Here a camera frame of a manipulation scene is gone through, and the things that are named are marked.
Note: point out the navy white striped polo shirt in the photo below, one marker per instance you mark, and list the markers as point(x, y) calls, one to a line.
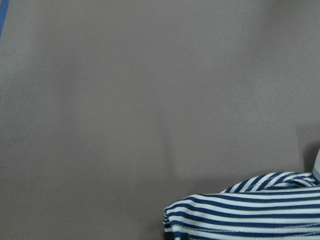
point(274, 206)

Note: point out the brown table mat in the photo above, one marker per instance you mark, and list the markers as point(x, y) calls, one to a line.
point(110, 110)

